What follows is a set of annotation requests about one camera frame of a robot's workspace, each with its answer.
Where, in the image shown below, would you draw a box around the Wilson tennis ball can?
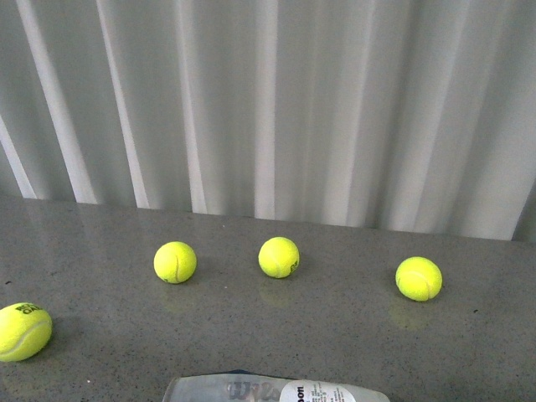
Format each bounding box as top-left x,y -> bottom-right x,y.
162,370 -> 389,402

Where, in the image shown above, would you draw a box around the yellow tennis ball black print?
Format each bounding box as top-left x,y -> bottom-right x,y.
258,237 -> 300,279

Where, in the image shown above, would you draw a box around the yellow tennis ball curved seam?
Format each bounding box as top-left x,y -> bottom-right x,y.
153,241 -> 198,284

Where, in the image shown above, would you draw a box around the plain yellow tennis ball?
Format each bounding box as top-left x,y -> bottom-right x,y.
395,256 -> 442,302

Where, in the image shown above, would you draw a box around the yellow tennis ball Roland Garros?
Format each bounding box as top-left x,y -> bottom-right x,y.
1,302 -> 53,363

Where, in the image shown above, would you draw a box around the white pleated curtain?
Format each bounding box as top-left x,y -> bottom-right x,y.
1,1 -> 535,241

